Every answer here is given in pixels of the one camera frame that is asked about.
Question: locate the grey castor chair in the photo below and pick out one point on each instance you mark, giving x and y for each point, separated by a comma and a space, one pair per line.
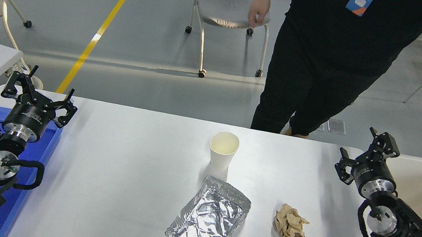
223, 7

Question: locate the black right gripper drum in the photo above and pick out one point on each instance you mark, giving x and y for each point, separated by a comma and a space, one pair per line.
373, 171

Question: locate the blue name badge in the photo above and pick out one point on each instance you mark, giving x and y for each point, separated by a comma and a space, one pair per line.
361, 0

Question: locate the silver foil tray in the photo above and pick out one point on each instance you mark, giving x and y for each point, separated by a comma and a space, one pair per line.
209, 221

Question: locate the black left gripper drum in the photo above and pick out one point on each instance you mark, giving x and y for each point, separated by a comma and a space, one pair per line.
29, 116

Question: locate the metal floor plate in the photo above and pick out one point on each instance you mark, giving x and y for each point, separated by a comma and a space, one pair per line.
337, 126

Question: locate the standing person's hand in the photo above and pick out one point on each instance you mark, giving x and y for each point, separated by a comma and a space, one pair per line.
259, 10

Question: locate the white paper cup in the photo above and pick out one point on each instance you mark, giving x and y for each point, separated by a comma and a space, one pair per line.
221, 157

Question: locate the standing person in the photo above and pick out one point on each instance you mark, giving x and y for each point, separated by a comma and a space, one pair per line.
334, 49

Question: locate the tan paper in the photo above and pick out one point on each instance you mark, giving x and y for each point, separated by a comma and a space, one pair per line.
290, 227

